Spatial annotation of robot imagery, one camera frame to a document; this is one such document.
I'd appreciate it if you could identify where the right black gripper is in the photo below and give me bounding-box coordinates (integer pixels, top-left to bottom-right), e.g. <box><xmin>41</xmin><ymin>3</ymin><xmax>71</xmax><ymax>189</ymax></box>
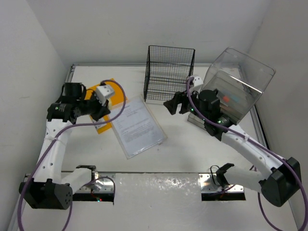
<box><xmin>163</xmin><ymin>86</ymin><xmax>207</xmax><ymax>122</ymax></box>

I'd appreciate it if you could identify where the clear document sleeve with paper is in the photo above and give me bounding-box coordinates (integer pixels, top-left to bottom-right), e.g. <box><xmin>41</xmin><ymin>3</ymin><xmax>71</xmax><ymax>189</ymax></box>
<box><xmin>111</xmin><ymin>95</ymin><xmax>167</xmax><ymax>159</ymax></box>

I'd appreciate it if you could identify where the orange plastic folder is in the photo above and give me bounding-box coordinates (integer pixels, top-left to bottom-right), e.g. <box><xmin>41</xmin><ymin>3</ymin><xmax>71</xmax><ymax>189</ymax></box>
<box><xmin>85</xmin><ymin>82</ymin><xmax>124</xmax><ymax>134</ymax></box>

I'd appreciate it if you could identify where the black orange highlighter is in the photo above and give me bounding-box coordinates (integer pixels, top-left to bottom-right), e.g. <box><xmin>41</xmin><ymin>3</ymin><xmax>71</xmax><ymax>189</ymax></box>
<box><xmin>222</xmin><ymin>96</ymin><xmax>230</xmax><ymax>103</ymax></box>

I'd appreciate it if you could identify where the blue pastel highlighter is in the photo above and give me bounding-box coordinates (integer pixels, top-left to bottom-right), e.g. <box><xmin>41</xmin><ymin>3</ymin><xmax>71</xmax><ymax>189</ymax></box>
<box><xmin>230</xmin><ymin>96</ymin><xmax>240</xmax><ymax>103</ymax></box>

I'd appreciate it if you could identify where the clear plastic drawer organizer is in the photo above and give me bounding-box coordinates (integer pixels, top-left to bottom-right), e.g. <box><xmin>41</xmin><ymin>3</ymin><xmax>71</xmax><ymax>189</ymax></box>
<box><xmin>198</xmin><ymin>48</ymin><xmax>276</xmax><ymax>125</ymax></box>

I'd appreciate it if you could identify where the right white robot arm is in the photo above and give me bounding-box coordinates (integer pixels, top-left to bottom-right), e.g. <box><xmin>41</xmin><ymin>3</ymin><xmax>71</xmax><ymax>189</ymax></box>
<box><xmin>163</xmin><ymin>90</ymin><xmax>301</xmax><ymax>207</ymax></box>

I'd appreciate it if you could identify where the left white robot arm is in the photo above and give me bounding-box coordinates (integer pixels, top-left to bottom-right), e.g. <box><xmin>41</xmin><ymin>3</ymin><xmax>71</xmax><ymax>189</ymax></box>
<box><xmin>19</xmin><ymin>83</ymin><xmax>115</xmax><ymax>210</ymax></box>

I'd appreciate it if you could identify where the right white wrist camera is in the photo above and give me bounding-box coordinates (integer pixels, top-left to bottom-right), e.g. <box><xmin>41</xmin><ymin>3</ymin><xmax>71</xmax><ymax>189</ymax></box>
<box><xmin>189</xmin><ymin>76</ymin><xmax>203</xmax><ymax>93</ymax></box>

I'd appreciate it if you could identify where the black wire mesh basket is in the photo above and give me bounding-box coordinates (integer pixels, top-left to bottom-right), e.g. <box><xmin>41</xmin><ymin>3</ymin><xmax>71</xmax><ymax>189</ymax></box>
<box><xmin>143</xmin><ymin>45</ymin><xmax>195</xmax><ymax>102</ymax></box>

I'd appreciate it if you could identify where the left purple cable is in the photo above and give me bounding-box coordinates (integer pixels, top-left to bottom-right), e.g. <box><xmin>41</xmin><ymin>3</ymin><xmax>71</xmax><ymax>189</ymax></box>
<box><xmin>18</xmin><ymin>79</ymin><xmax>127</xmax><ymax>231</ymax></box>

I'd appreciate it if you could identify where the purple cable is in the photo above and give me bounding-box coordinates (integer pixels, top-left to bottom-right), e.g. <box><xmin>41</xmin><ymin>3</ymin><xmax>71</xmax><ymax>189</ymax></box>
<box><xmin>18</xmin><ymin>79</ymin><xmax>127</xmax><ymax>231</ymax></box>
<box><xmin>186</xmin><ymin>76</ymin><xmax>306</xmax><ymax>231</ymax></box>

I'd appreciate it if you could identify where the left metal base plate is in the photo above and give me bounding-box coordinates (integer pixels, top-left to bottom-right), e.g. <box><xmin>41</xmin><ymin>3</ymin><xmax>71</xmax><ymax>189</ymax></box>
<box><xmin>75</xmin><ymin>172</ymin><xmax>116</xmax><ymax>194</ymax></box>

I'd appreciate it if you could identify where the metal base plate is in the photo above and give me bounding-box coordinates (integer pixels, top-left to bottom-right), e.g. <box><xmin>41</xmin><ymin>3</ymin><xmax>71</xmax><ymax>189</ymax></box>
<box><xmin>75</xmin><ymin>172</ymin><xmax>116</xmax><ymax>194</ymax></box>
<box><xmin>199</xmin><ymin>172</ymin><xmax>244</xmax><ymax>193</ymax></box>

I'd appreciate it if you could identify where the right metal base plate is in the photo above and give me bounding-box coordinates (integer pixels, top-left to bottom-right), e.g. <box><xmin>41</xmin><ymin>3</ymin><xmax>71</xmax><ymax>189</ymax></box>
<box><xmin>199</xmin><ymin>172</ymin><xmax>244</xmax><ymax>193</ymax></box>

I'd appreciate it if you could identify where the aluminium table frame rail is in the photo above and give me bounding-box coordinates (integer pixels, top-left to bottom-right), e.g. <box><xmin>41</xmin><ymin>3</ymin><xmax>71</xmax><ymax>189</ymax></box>
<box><xmin>7</xmin><ymin>64</ymin><xmax>76</xmax><ymax>231</ymax></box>

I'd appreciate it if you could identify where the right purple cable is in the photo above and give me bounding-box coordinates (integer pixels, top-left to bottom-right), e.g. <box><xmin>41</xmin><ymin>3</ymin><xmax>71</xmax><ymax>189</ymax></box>
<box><xmin>186</xmin><ymin>76</ymin><xmax>306</xmax><ymax>231</ymax></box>

